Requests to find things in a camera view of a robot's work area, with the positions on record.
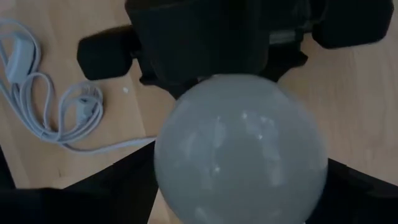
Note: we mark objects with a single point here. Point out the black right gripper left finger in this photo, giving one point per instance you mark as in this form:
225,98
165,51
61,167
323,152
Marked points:
109,196

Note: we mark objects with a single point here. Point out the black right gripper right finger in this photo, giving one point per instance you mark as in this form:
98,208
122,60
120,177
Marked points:
357,199

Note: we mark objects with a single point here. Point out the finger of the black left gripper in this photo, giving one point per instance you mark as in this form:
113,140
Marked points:
168,85
284,59

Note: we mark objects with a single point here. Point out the white frosted lightbulb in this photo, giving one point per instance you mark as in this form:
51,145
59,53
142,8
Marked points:
239,155

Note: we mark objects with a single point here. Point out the small white scrap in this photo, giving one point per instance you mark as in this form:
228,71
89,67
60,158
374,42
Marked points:
125,90

